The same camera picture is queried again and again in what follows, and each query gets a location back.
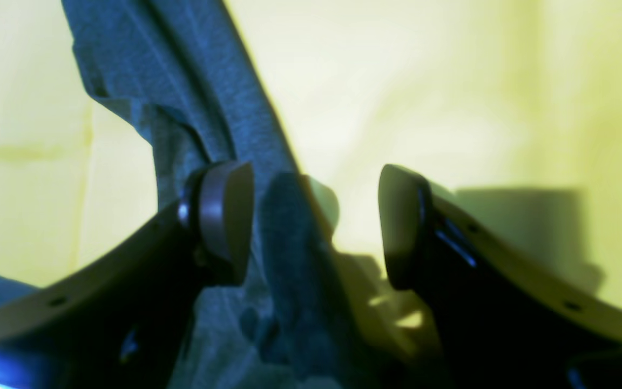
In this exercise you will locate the dark grey long-sleeve shirt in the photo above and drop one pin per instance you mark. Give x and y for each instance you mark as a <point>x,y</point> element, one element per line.
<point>178,72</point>

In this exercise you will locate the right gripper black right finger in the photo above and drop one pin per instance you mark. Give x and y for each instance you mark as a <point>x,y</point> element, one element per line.
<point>502,321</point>

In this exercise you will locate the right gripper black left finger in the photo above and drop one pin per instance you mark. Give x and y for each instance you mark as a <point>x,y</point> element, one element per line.
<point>119,322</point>

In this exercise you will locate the yellow table cloth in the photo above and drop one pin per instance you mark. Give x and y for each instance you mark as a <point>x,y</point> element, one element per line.
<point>513,107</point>

